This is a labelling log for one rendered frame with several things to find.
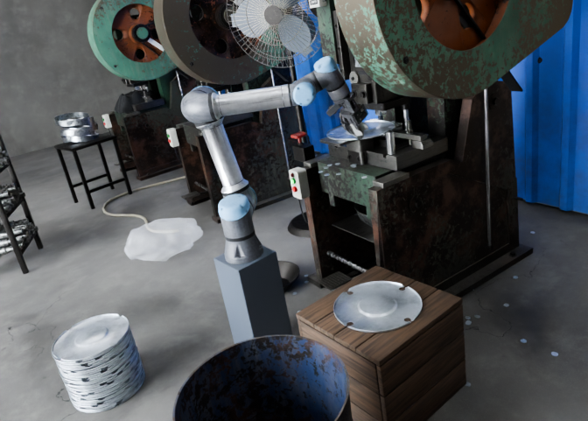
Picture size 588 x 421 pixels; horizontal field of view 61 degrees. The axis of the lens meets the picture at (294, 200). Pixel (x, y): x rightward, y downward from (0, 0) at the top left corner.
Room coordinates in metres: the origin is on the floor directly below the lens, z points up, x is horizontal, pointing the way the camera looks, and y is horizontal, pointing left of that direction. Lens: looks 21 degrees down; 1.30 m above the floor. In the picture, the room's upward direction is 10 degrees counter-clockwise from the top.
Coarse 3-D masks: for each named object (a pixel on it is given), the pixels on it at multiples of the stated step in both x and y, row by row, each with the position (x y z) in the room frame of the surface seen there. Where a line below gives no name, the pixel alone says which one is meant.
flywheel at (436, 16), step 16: (432, 0) 1.74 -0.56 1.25; (448, 0) 1.78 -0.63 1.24; (464, 0) 1.82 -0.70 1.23; (480, 0) 1.86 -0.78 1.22; (496, 0) 1.91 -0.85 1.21; (432, 16) 1.74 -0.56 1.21; (448, 16) 1.78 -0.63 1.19; (480, 16) 1.86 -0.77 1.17; (496, 16) 1.89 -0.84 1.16; (432, 32) 1.73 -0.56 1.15; (448, 32) 1.77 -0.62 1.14; (464, 32) 1.81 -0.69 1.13; (464, 48) 1.81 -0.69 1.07
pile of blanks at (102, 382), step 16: (128, 336) 1.68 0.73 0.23; (112, 352) 1.59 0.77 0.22; (128, 352) 1.66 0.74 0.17; (64, 368) 1.56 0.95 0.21; (80, 368) 1.54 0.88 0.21; (96, 368) 1.55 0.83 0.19; (112, 368) 1.57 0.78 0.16; (128, 368) 1.62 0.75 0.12; (80, 384) 1.55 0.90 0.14; (96, 384) 1.55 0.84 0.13; (112, 384) 1.57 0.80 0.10; (128, 384) 1.60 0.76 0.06; (80, 400) 1.56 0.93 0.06; (96, 400) 1.54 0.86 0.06; (112, 400) 1.56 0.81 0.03
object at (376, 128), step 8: (376, 120) 2.17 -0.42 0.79; (336, 128) 2.18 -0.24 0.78; (368, 128) 2.05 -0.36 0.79; (376, 128) 2.05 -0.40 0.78; (384, 128) 2.03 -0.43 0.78; (392, 128) 2.01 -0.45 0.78; (328, 136) 2.06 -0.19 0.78; (336, 136) 2.04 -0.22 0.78; (344, 136) 2.02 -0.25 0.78; (352, 136) 1.99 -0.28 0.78; (368, 136) 1.95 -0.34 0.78; (376, 136) 1.92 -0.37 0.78
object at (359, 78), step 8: (352, 56) 2.13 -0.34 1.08; (352, 64) 2.13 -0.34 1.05; (352, 72) 2.12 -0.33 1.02; (360, 72) 2.09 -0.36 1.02; (352, 80) 2.11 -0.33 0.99; (360, 80) 2.09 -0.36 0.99; (352, 88) 2.10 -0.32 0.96; (360, 88) 2.05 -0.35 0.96; (368, 88) 2.03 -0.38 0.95; (376, 88) 2.02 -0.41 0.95; (384, 88) 2.04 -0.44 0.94; (360, 96) 2.04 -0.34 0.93; (368, 96) 2.03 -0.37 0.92; (376, 96) 2.02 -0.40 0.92; (384, 96) 2.04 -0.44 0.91; (392, 96) 2.06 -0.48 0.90
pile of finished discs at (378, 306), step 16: (352, 288) 1.53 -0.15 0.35; (368, 288) 1.52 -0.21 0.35; (384, 288) 1.50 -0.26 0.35; (336, 304) 1.45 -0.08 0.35; (352, 304) 1.44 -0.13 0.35; (368, 304) 1.41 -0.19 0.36; (384, 304) 1.40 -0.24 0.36; (400, 304) 1.39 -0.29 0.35; (416, 304) 1.37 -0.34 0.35; (352, 320) 1.34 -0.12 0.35; (368, 320) 1.33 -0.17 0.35; (384, 320) 1.31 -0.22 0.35; (400, 320) 1.30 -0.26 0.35
